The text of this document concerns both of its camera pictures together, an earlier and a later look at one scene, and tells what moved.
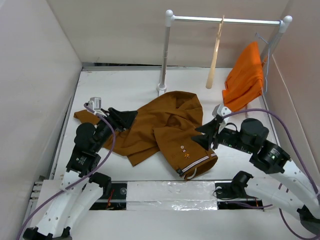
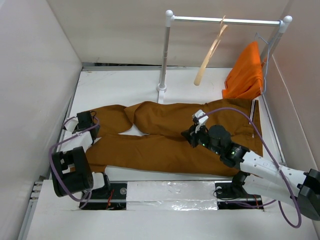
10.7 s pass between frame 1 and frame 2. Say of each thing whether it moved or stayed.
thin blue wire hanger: stayed
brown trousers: moved
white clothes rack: stayed
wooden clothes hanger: moved
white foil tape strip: stayed
